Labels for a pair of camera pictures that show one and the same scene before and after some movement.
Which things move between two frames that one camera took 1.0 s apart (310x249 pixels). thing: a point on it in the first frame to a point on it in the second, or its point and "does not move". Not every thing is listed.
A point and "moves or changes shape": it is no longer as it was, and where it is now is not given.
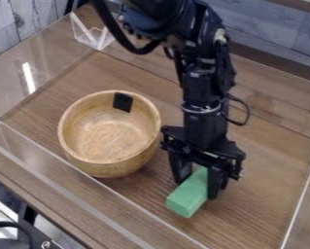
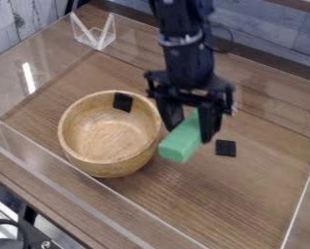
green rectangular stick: [192, 195] moves or changes shape
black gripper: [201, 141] to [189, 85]
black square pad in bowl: [122, 101] does not move
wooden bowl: [109, 142] does not move
